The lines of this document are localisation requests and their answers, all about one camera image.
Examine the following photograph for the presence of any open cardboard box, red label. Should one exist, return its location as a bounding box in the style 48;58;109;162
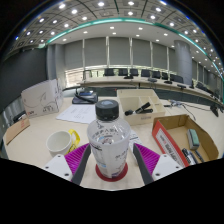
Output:
151;113;220;168

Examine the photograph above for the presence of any white mug with yellow handle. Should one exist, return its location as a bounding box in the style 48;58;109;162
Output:
45;128;81;158

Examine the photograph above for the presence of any white printed paper sheet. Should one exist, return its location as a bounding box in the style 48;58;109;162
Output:
55;103;98;125

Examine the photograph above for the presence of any small brown cardboard box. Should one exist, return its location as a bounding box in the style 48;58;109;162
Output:
3;116;31;146

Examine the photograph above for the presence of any small black device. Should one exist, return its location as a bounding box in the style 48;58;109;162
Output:
12;110;28;123

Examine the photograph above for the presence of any beige compartment tray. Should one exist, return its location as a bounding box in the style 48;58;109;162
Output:
116;88;167;127

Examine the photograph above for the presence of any blue pen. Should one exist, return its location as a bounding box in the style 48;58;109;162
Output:
194;149;205;164

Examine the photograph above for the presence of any row of black desk microphones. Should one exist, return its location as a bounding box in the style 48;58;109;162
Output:
123;74;188;91

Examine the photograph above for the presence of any black marker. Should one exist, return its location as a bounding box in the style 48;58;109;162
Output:
181;147;198;167
124;101;154;117

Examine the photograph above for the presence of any black tabletop microphone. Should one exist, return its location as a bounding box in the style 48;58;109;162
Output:
209;103;220;118

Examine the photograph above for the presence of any group of ceiling lights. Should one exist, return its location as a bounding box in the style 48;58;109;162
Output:
13;0;224;68

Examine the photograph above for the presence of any row of black office chairs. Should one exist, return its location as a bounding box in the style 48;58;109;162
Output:
83;67;224;94

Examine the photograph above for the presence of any long conference desk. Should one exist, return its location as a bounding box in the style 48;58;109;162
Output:
76;74;224;104

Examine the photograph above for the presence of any clear bottle with black cap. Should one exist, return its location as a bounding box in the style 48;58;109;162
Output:
86;99;132;179

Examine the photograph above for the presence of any white remote control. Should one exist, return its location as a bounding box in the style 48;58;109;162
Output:
128;129;144;153

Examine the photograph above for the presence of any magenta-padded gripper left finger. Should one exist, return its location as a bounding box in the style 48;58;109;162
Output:
43;143;92;186

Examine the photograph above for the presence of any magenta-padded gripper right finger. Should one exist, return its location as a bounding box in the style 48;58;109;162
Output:
132;143;184;186

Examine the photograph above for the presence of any black cable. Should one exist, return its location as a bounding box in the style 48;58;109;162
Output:
163;99;198;122

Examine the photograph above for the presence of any grey whiteboard eraser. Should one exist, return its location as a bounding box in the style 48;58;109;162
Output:
186;128;201;151

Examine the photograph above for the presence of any white printed cardboard box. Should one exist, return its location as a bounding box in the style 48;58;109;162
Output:
20;78;65;119

